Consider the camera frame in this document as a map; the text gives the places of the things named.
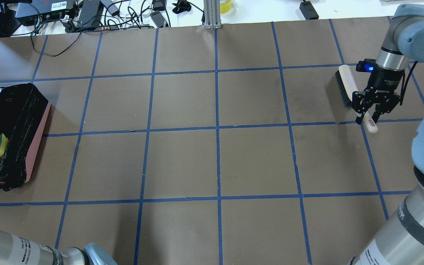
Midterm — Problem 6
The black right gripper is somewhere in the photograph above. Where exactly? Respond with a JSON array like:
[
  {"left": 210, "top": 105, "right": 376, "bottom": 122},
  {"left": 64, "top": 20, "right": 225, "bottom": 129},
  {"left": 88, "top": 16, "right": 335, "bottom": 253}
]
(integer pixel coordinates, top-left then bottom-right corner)
[{"left": 352, "top": 59, "right": 405, "bottom": 124}]

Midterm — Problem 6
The white hand brush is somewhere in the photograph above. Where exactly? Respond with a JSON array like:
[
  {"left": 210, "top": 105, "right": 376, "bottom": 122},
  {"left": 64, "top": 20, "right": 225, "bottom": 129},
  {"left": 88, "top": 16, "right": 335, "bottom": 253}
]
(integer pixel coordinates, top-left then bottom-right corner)
[{"left": 335, "top": 65, "right": 378, "bottom": 134}]

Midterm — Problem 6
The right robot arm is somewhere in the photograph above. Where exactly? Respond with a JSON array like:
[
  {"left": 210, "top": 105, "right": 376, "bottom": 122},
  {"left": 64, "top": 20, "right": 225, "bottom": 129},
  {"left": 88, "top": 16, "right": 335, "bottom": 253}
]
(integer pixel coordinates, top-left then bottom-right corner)
[{"left": 335, "top": 4, "right": 424, "bottom": 265}]

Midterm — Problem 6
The pink bin with black bag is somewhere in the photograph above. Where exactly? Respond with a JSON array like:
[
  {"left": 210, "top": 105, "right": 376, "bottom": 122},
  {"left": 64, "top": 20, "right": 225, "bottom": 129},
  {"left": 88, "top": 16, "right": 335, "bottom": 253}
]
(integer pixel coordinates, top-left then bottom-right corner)
[{"left": 0, "top": 83, "right": 49, "bottom": 191}]

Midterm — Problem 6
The black power adapter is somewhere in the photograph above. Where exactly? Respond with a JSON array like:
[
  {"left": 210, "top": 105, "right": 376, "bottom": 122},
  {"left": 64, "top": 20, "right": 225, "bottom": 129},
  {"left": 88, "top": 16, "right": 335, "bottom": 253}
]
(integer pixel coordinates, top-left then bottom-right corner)
[{"left": 299, "top": 0, "right": 319, "bottom": 20}]

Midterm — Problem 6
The yellow tape roll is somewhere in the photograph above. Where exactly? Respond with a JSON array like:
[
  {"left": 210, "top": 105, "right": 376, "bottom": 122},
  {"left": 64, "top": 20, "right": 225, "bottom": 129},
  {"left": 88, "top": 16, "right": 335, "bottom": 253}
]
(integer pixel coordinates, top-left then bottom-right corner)
[{"left": 219, "top": 0, "right": 235, "bottom": 14}]

